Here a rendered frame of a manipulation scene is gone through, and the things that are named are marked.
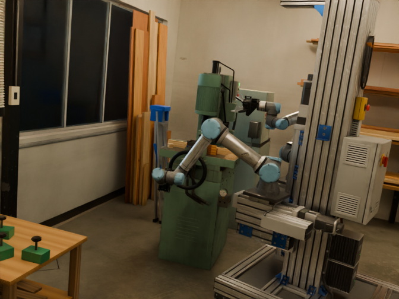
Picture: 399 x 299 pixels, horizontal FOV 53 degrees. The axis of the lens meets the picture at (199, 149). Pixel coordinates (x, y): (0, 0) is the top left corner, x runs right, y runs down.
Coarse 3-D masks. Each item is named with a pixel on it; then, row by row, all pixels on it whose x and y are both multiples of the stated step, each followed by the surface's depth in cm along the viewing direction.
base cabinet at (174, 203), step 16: (176, 192) 310; (208, 192) 303; (176, 208) 312; (192, 208) 308; (208, 208) 305; (224, 208) 333; (176, 224) 314; (192, 224) 310; (208, 224) 307; (224, 224) 345; (160, 240) 320; (176, 240) 316; (192, 240) 312; (208, 240) 309; (224, 240) 359; (160, 256) 322; (176, 256) 318; (192, 256) 314; (208, 256) 311
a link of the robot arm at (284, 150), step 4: (292, 136) 299; (292, 140) 296; (288, 144) 296; (280, 148) 302; (284, 148) 297; (288, 148) 294; (280, 152) 299; (284, 152) 295; (288, 152) 291; (280, 156) 300; (284, 156) 294; (284, 160) 297
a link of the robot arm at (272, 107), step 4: (268, 104) 283; (272, 104) 283; (276, 104) 282; (280, 104) 283; (268, 108) 283; (272, 108) 282; (276, 108) 282; (280, 108) 282; (268, 112) 284; (272, 112) 283; (276, 112) 284
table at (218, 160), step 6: (162, 150) 309; (168, 150) 308; (174, 150) 308; (180, 150) 311; (162, 156) 310; (168, 156) 308; (180, 156) 305; (210, 156) 301; (216, 156) 304; (222, 156) 306; (180, 162) 296; (198, 162) 292; (210, 162) 299; (216, 162) 298; (222, 162) 297; (228, 162) 296; (234, 162) 294
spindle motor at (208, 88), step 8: (200, 80) 303; (208, 80) 299; (216, 80) 300; (200, 88) 304; (208, 88) 301; (216, 88) 302; (200, 96) 303; (208, 96) 302; (216, 96) 305; (200, 104) 304; (208, 104) 303; (216, 104) 307; (200, 112) 304; (208, 112) 303; (216, 112) 309
